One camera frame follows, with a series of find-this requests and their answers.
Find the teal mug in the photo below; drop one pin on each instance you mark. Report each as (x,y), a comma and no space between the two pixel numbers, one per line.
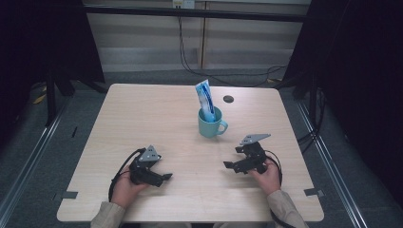
(209,128)

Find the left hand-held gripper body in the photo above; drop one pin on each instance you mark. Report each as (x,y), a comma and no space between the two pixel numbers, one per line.
(144,169)

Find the grey tape strip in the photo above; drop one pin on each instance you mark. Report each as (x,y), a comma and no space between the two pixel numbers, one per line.
(313,192)

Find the black horizontal bar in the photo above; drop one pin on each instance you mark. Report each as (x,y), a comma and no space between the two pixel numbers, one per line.
(196,13)

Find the white wall socket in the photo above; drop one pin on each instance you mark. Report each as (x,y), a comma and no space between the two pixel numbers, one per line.
(183,3)

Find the metal floor rail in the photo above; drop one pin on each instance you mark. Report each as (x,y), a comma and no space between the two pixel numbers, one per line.
(30,158)
(332,167)

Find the person's right hand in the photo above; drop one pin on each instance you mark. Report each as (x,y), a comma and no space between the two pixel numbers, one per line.
(269,179)

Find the black metal stand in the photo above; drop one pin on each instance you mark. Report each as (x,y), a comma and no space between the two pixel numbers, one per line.
(50,101)

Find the person's left hand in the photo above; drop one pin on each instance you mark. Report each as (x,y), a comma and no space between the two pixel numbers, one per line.
(125,191)

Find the dark round table grommet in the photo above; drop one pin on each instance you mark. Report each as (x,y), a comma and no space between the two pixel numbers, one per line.
(228,98)

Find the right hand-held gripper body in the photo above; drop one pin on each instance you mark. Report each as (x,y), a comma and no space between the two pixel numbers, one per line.
(253,155)

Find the blue white toothpaste tube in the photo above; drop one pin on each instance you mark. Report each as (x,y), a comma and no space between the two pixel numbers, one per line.
(206,99)

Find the yellow floor tape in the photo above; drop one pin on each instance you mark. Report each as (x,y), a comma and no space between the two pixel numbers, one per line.
(39,99)

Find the black curtain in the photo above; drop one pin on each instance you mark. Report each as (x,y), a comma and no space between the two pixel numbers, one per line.
(41,41)
(358,79)

